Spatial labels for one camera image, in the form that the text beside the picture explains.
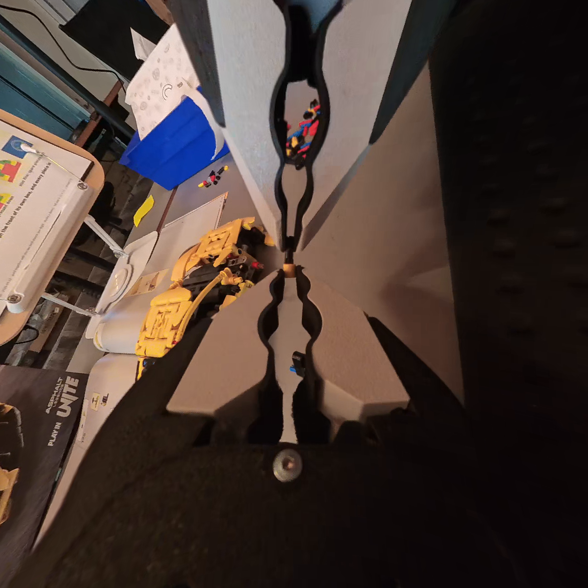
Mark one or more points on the yellow brick tube piece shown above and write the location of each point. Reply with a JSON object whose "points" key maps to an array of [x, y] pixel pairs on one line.
{"points": [[289, 271]]}

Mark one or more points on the yellow paper note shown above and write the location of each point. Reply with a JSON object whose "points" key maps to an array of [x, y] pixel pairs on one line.
{"points": [[143, 209]]}

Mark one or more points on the wooden sign board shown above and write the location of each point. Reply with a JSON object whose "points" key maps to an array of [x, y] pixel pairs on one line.
{"points": [[94, 174]]}

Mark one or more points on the instruction booklet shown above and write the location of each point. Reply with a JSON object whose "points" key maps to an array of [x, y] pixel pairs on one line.
{"points": [[197, 220]]}

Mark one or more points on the blue storage bin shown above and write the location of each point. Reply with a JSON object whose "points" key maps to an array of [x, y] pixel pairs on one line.
{"points": [[174, 147]]}

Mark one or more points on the pile of mixed small bricks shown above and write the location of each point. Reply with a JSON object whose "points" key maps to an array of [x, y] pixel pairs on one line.
{"points": [[303, 126]]}

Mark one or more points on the metal pole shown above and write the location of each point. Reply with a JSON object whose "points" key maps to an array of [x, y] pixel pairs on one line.
{"points": [[59, 69]]}

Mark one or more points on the scattered black brick pins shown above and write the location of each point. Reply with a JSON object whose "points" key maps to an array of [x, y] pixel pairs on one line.
{"points": [[221, 172]]}

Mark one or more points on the yellow toy brick car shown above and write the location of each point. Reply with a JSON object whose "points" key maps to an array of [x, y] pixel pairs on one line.
{"points": [[160, 321]]}

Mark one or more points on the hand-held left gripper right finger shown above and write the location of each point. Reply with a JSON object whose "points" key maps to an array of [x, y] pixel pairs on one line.
{"points": [[363, 367]]}

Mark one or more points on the black brick beam piece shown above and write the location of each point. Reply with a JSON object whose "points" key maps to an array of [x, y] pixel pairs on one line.
{"points": [[299, 359]]}

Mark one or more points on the perforated grey panel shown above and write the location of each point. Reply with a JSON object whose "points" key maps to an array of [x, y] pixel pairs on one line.
{"points": [[505, 229]]}

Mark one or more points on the grey desk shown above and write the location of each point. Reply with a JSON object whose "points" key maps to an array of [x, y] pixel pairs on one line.
{"points": [[390, 229]]}

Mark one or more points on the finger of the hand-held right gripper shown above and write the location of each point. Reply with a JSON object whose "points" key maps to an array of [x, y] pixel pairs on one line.
{"points": [[248, 92], [358, 92]]}

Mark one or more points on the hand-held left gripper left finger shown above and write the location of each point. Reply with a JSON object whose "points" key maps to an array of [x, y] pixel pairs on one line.
{"points": [[216, 367]]}

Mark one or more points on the toy car box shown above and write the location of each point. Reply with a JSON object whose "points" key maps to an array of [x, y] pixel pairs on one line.
{"points": [[36, 436]]}

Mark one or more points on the small black brick pin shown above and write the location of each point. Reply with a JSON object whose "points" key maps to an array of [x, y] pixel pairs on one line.
{"points": [[289, 248]]}

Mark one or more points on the white paper bag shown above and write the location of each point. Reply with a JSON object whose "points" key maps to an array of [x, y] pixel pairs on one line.
{"points": [[160, 82]]}

